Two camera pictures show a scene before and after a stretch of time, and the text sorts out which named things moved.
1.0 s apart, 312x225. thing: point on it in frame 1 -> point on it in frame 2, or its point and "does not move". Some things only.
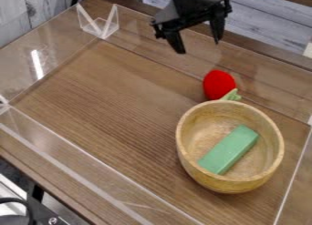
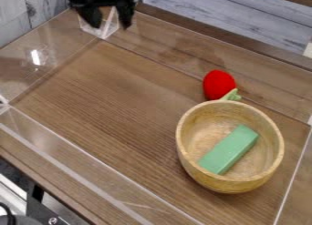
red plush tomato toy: x=218 y=86 does not move
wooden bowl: x=229 y=144 does not move
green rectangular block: x=222 y=156 does not move
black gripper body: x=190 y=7 -> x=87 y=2
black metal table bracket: x=43 y=214 does not move
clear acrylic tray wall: x=196 y=132 does not move
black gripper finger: x=174 y=38 -> x=91 y=15
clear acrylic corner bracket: x=99 y=27 does not move
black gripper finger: x=217 y=24 -> x=126 y=12
